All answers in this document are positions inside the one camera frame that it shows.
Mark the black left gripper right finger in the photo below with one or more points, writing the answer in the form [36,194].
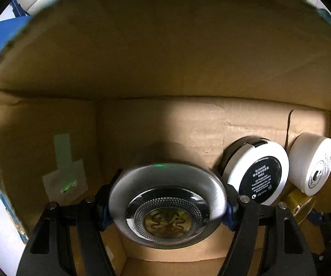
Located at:
[284,249]

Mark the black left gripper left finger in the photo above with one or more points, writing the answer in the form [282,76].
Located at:
[49,249]

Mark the round silver tin gold emblem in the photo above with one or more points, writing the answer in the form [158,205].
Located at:
[167,205]

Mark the white sticker with green tape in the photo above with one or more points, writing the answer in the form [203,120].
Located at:
[69,181]

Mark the white cream jar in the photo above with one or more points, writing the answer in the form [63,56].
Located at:
[310,162]

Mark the cardboard box blue printed outside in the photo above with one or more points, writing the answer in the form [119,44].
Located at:
[139,82]

